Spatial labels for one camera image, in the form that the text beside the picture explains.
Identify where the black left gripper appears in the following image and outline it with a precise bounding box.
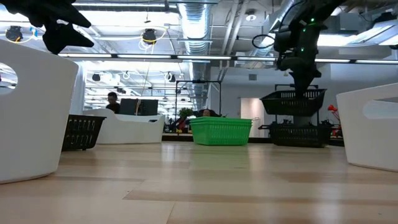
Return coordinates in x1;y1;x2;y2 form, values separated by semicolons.
0;0;94;55

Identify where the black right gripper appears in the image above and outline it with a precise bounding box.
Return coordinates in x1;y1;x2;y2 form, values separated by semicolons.
276;51;322;96

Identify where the black slotted plastic basket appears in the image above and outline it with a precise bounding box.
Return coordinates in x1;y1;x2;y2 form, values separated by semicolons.
259;88;328;118
257;121;334;148
61;114;107;152

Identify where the green slotted plastic basket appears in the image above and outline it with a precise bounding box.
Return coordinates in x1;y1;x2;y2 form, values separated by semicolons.
190;121;252;146
188;116;253;123

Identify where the long ceiling light bar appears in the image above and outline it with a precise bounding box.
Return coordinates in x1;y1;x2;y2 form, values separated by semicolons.
117;54;172;59
58;53;112;58
177;55;231;60
314;58;351;63
236;57;278;62
356;59;398;65

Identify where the red background object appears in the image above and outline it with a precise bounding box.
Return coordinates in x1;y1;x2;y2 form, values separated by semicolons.
327;104;340;121

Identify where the person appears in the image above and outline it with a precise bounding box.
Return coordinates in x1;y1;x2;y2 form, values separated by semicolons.
105;91;121;114

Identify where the black computer monitor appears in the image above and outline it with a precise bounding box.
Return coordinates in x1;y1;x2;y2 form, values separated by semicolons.
119;98;159;117

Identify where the green background plant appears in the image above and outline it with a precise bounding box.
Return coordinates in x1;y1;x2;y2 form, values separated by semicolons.
178;107;194;126

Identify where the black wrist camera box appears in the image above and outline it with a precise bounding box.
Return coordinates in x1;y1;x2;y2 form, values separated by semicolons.
274;29;294;53

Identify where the black ceiling cable reel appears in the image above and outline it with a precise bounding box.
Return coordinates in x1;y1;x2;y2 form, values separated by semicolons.
142;28;157;45
5;26;24;43

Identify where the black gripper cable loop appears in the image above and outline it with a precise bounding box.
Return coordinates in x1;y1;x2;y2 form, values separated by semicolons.
251;33;281;50

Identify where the slanted silver air duct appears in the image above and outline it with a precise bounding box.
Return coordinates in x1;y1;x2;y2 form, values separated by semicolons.
248;0;299;68

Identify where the round silver air duct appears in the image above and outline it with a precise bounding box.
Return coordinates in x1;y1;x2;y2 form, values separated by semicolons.
177;2;213;110

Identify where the black aluminium rig frame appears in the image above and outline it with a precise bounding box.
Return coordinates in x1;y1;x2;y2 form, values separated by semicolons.
161;133;345;147

